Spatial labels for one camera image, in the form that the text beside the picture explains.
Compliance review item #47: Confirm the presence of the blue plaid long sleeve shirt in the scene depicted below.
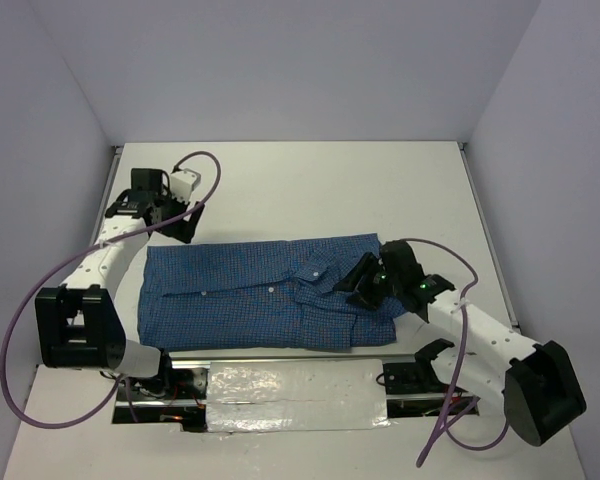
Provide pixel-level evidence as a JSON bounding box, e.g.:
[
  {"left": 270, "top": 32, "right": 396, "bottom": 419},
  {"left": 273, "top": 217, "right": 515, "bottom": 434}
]
[{"left": 137, "top": 234, "right": 405, "bottom": 352}]

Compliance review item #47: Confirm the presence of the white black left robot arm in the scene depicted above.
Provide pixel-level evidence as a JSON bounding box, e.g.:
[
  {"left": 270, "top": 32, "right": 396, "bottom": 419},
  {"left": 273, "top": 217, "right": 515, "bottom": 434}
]
[{"left": 34, "top": 168, "right": 204, "bottom": 399}]

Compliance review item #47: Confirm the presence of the aluminium table edge rail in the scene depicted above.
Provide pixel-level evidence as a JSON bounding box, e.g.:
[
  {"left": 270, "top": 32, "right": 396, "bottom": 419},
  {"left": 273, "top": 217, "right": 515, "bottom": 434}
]
[{"left": 457, "top": 141, "right": 521, "bottom": 333}]

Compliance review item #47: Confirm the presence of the silver tape covered panel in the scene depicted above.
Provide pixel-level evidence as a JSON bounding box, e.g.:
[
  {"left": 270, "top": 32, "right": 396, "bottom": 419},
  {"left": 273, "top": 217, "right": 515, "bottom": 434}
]
[{"left": 206, "top": 359, "right": 390, "bottom": 433}]

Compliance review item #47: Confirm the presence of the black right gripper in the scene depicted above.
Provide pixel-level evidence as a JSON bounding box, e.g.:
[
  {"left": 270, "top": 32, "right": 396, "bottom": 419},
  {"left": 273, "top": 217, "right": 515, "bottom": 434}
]
[{"left": 332, "top": 251, "right": 402, "bottom": 312}]

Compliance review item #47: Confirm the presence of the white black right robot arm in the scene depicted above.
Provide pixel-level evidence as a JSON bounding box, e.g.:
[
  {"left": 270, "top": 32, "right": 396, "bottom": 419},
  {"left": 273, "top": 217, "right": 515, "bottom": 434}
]
[{"left": 334, "top": 239, "right": 587, "bottom": 447}]

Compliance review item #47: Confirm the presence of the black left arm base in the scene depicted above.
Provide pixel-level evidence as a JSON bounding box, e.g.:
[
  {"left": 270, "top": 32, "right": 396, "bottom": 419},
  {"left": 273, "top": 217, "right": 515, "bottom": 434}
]
[{"left": 111, "top": 367, "right": 209, "bottom": 433}]

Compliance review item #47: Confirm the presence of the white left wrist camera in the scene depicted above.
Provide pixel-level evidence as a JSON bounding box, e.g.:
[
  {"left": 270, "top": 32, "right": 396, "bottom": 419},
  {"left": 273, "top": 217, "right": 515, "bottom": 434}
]
[{"left": 169, "top": 169, "right": 201, "bottom": 204}]

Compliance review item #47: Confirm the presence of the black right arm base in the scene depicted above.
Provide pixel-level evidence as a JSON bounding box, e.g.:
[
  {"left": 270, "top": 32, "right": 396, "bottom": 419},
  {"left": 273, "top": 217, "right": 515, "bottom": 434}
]
[{"left": 382, "top": 359, "right": 481, "bottom": 417}]

